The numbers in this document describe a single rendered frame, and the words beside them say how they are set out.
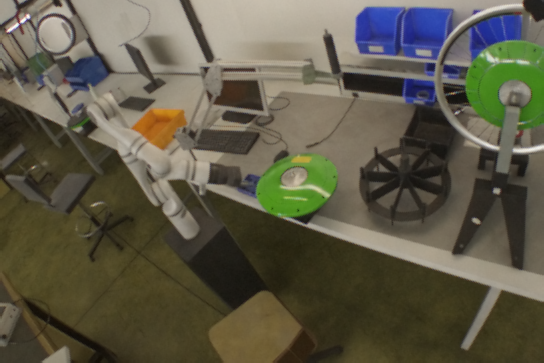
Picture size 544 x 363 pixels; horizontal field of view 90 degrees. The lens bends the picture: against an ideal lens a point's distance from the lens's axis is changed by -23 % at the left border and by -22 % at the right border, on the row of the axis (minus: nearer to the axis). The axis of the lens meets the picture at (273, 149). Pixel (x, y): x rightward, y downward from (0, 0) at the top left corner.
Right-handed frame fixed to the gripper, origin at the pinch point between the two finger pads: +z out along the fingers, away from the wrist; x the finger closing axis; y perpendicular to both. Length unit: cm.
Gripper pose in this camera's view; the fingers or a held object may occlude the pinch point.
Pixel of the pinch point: (254, 184)
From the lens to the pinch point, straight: 126.7
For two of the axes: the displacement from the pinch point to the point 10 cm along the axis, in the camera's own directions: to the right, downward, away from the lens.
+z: 9.4, 1.4, 3.1
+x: -1.7, -5.8, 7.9
